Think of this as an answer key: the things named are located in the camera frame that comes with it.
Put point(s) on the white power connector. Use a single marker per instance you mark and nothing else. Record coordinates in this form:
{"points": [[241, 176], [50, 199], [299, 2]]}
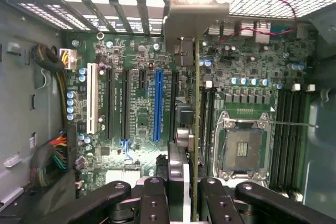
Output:
{"points": [[68, 58]]}

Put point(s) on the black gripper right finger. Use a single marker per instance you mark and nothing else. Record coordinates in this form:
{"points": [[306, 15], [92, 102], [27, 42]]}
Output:
{"points": [[218, 203]]}

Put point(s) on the open dark PC case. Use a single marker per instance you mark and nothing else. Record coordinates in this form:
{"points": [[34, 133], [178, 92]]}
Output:
{"points": [[325, 24]]}

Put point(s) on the green motherboard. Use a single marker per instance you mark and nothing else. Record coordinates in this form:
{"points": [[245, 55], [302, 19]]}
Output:
{"points": [[136, 51]]}

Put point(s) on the CPU socket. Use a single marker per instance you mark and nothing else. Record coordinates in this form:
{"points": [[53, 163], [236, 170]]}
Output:
{"points": [[244, 148]]}

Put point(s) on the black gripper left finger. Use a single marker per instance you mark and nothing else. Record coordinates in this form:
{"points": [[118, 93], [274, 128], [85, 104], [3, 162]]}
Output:
{"points": [[155, 203]]}

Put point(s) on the thin metal locking lever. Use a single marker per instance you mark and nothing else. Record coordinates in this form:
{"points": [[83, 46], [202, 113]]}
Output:
{"points": [[288, 123]]}

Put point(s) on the blue SATA port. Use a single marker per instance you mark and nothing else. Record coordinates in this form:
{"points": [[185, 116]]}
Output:
{"points": [[125, 145]]}

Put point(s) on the blue expansion slot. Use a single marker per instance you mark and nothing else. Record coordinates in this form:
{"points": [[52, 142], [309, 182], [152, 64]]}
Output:
{"points": [[158, 103]]}

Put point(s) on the white expansion slot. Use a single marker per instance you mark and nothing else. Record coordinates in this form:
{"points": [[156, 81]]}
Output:
{"points": [[92, 98]]}

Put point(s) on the long black expansion slot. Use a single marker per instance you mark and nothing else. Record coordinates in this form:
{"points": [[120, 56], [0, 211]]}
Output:
{"points": [[126, 103], [110, 103], [174, 98]]}

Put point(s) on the short black expansion slot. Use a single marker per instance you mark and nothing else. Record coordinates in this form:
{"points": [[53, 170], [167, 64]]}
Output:
{"points": [[142, 79]]}

